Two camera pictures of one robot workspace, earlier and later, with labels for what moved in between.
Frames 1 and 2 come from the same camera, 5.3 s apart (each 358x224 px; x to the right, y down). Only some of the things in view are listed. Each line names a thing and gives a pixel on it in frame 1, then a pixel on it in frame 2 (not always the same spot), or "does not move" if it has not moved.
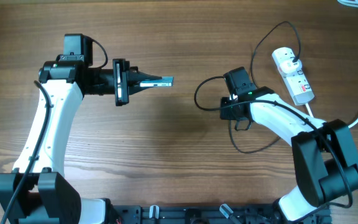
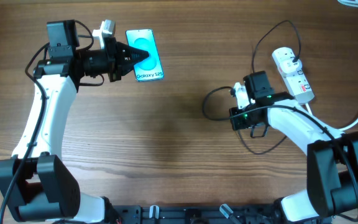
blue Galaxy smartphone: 165,81 → 150,69
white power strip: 297,84 does not move
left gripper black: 123,75 → 118,65
